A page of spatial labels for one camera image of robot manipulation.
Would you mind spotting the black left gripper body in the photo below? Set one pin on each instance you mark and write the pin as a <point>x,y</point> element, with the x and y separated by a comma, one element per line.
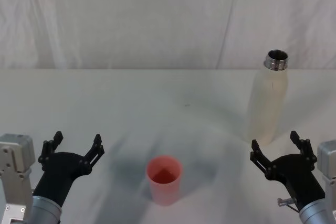
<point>59,171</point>

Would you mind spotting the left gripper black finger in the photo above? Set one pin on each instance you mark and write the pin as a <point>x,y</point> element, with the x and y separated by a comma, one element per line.
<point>94,154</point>
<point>47,149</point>

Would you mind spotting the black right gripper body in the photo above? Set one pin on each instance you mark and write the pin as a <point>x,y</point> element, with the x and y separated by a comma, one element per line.
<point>296,174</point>

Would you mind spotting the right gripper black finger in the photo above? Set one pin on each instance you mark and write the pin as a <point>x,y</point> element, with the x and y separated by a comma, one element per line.
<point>261,159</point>
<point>305,150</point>

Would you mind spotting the cream vacuum bottle steel neck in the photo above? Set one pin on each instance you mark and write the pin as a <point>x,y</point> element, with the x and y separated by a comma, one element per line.
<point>266,103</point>

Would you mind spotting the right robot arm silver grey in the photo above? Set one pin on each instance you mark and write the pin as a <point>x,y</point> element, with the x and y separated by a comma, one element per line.
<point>325,161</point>

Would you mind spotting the white table cloth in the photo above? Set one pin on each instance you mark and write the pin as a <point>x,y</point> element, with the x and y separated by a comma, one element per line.
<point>131,108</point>

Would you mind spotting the pink plastic cup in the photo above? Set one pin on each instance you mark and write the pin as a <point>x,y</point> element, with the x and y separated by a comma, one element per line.
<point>164,182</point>

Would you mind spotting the white wrinkled curtain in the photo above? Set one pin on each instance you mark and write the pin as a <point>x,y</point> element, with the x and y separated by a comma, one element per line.
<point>131,19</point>

